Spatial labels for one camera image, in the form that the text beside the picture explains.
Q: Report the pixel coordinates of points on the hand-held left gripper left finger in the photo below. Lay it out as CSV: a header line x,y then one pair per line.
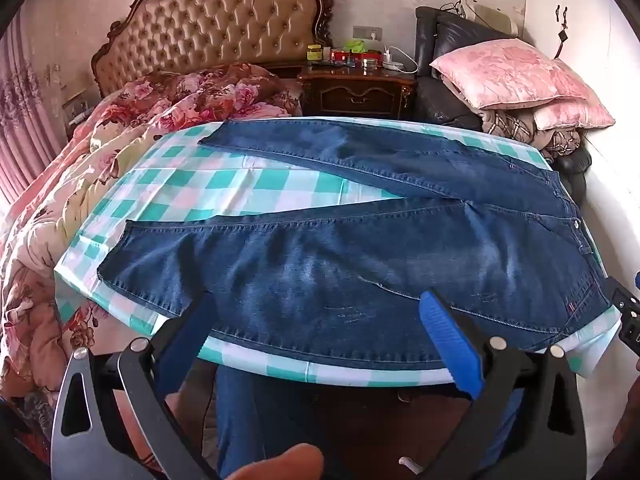
x,y
185,340

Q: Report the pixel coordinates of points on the large pink floral pillow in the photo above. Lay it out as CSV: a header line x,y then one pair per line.
x,y
510,75

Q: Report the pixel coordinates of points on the green packet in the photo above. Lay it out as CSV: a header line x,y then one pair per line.
x,y
356,46

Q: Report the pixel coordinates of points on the blue denim pants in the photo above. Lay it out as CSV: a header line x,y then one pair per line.
x,y
350,270

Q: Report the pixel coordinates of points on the beige cushion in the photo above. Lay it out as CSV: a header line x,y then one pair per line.
x,y
497,19

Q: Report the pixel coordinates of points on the brown plaid blanket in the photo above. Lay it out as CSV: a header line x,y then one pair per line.
x,y
505,125

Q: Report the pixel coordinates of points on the person's left hand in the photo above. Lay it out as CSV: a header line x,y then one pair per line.
x,y
285,465

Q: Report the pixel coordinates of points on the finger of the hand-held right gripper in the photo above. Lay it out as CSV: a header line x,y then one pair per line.
x,y
631,320

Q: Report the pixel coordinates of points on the dark wooden nightstand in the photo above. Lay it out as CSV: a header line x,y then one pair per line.
x,y
350,95

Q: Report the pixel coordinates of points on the white power strip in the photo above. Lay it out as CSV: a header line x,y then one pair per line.
x,y
395,64

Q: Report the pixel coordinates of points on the small pink floral pillow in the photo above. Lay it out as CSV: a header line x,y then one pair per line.
x,y
575,115

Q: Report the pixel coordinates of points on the round metal tin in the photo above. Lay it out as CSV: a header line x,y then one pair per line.
x,y
371,62

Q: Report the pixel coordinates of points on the green white checked tablecloth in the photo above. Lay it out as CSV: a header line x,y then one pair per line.
x,y
200,185

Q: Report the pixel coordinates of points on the pink curtain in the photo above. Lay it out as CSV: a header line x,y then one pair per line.
x,y
20,110

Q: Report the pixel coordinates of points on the wall socket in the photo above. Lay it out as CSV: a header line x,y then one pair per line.
x,y
367,32

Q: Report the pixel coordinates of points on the red box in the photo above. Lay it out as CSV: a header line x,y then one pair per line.
x,y
341,56

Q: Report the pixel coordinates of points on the person's legs in jeans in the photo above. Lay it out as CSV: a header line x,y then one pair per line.
x,y
260,420

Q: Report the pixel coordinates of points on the pink floral quilt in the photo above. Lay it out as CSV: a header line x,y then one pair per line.
x,y
75,170

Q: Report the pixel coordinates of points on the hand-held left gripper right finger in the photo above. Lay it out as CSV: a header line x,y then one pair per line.
x,y
450,340

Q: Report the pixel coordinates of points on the black leather armchair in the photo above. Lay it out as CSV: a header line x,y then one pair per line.
x,y
435,100

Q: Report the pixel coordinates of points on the dark wall hanging ornament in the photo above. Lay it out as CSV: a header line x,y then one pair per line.
x,y
561,35

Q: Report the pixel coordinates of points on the tufted leather carved headboard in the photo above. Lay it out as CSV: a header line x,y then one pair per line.
x,y
210,25

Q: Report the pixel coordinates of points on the yellow jar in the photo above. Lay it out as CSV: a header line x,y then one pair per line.
x,y
314,54

